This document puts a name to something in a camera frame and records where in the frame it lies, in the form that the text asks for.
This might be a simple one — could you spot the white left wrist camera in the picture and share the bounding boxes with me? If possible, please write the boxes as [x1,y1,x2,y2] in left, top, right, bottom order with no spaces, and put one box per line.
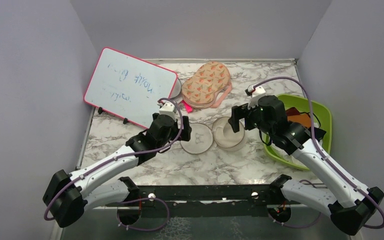
[159,101,176,120]

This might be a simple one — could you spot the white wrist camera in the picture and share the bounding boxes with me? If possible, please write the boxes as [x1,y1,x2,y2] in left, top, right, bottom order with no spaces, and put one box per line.
[245,85,266,110]
[159,101,176,120]

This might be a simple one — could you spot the orange patterned bra wash bag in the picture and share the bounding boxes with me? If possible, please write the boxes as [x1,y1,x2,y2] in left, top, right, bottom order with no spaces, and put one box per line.
[181,61,233,109]

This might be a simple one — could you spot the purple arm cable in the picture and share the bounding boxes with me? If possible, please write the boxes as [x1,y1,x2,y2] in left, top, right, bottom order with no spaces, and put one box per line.
[43,97,184,222]
[247,76,384,230]

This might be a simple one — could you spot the white mesh laundry bag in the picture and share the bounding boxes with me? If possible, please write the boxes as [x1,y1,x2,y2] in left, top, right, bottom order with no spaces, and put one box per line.
[180,116,247,155]

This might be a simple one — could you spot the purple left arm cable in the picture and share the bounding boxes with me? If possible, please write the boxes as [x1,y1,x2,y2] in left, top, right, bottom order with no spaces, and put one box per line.
[43,97,184,222]

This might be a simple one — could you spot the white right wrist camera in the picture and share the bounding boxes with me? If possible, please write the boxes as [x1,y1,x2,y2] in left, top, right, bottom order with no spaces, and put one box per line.
[245,85,266,110]

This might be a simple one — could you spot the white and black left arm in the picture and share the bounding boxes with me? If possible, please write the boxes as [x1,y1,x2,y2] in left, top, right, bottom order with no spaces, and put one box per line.
[42,112,192,228]

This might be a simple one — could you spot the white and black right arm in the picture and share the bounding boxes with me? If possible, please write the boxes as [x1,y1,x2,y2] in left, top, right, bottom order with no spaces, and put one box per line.
[228,95,384,236]

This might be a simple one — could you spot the black and orange bra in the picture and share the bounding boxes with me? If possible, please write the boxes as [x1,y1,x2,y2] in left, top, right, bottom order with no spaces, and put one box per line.
[285,107,313,128]

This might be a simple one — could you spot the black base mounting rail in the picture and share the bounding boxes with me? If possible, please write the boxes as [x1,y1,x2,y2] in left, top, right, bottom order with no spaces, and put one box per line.
[105,183,302,226]

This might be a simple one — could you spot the white round object behind whiteboard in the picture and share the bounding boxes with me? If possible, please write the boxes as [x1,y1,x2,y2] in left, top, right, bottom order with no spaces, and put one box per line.
[169,78,182,99]

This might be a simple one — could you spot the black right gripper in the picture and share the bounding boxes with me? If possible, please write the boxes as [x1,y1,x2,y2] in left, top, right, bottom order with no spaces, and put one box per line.
[228,102,274,137]

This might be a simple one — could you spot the pink framed whiteboard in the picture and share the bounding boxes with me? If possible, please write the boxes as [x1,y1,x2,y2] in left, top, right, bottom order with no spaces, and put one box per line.
[83,47,178,128]

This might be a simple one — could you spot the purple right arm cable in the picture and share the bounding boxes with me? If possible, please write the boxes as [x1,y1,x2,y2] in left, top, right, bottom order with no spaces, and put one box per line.
[247,76,384,230]

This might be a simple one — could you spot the green plastic basin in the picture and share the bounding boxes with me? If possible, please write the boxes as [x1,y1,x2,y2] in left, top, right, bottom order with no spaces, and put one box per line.
[263,94,333,159]

